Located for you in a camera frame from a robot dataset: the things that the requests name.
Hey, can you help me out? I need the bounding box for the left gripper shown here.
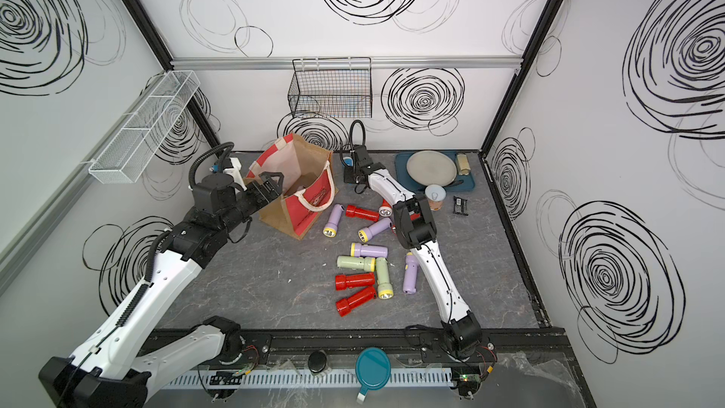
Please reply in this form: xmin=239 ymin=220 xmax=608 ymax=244
xmin=221 ymin=171 xmax=283 ymax=237

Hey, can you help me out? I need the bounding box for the red flashlight white rim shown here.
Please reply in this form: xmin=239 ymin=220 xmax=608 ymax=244
xmin=379 ymin=200 xmax=393 ymax=217

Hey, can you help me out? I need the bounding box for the red jute tote bag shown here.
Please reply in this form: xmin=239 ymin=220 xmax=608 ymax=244
xmin=245 ymin=133 xmax=337 ymax=240

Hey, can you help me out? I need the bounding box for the purple flashlight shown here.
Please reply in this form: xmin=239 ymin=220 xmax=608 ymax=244
xmin=323 ymin=204 xmax=345 ymax=238
xmin=403 ymin=251 xmax=419 ymax=295
xmin=358 ymin=217 xmax=392 ymax=243

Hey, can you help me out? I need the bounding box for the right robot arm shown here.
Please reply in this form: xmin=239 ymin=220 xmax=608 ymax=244
xmin=350 ymin=145 xmax=483 ymax=360

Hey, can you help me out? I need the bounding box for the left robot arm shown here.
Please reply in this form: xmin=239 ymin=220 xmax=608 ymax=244
xmin=39 ymin=172 xmax=284 ymax=407

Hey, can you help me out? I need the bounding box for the red flashlight upper left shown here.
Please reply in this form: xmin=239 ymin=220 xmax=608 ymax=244
xmin=345 ymin=205 xmax=381 ymax=222

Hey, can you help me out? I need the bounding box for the teal tray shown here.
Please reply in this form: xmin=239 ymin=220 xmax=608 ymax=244
xmin=395 ymin=150 xmax=476 ymax=193

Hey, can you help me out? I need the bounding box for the grey round plate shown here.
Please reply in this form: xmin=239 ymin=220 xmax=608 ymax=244
xmin=406 ymin=150 xmax=458 ymax=186

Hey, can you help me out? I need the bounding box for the purple flashlight horizontal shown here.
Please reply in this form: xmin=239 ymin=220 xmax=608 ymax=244
xmin=350 ymin=243 xmax=388 ymax=258

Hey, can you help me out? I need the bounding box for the green flashlight horizontal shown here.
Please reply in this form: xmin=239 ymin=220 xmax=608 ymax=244
xmin=336 ymin=256 xmax=376 ymax=272

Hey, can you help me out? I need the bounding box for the small yellowish jar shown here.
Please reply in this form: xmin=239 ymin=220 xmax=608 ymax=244
xmin=456 ymin=153 xmax=471 ymax=177

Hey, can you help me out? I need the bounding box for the small black clip box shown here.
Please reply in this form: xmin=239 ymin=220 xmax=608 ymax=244
xmin=453 ymin=196 xmax=468 ymax=216

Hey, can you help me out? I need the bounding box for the red flashlight lower middle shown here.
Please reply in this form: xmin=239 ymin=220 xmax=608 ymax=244
xmin=334 ymin=272 xmax=376 ymax=291

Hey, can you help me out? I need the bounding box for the green flashlight vertical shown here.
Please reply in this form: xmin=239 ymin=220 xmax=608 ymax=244
xmin=375 ymin=258 xmax=395 ymax=300

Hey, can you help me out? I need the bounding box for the red flashlight bottom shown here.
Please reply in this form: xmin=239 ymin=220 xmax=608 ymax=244
xmin=335 ymin=286 xmax=377 ymax=317

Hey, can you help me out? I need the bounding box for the black round knob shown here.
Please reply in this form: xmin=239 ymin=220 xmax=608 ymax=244
xmin=308 ymin=351 xmax=328 ymax=375

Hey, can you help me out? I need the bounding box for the teal round lid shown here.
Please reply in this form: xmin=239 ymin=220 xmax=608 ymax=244
xmin=355 ymin=348 xmax=392 ymax=404

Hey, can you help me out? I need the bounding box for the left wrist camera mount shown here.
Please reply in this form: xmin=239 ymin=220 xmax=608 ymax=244
xmin=214 ymin=157 xmax=247 ymax=192

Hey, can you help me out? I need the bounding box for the black corrugated cable right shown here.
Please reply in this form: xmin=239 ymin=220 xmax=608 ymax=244
xmin=347 ymin=119 xmax=367 ymax=151

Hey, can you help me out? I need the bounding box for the black corrugated cable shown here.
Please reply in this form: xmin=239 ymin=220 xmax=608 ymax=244
xmin=347 ymin=119 xmax=367 ymax=151
xmin=188 ymin=141 xmax=236 ymax=188

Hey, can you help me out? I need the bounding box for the black corrugated cable left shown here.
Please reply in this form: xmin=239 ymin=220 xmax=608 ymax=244
xmin=188 ymin=141 xmax=236 ymax=188

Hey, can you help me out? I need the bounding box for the black wire basket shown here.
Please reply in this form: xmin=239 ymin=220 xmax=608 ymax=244
xmin=287 ymin=57 xmax=373 ymax=119

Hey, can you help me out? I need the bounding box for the white wire shelf basket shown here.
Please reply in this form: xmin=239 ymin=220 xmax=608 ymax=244
xmin=88 ymin=71 xmax=200 ymax=184

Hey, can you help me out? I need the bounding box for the white slotted cable duct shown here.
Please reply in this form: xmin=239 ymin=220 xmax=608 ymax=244
xmin=164 ymin=368 xmax=454 ymax=391

